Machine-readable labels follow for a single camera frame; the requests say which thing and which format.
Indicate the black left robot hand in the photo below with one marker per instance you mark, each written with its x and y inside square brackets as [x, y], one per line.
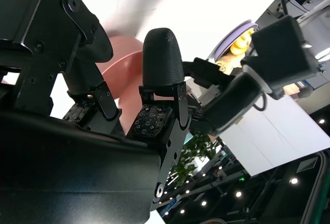
[281, 54]

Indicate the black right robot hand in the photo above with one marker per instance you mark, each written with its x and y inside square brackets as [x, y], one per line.
[64, 170]

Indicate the yellow pastry toy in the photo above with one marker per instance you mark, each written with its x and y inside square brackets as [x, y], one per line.
[229, 63]

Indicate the purple plate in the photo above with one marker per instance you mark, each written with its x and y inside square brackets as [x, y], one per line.
[229, 40]

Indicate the white panel board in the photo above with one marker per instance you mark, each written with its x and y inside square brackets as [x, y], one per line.
[270, 136]

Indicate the grey striped sign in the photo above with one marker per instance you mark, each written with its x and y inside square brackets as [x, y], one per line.
[307, 164]

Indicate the green plant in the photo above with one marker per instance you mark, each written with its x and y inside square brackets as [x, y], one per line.
[193, 157]

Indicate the dark curved frame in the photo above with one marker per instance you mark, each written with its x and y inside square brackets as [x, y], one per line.
[313, 195]

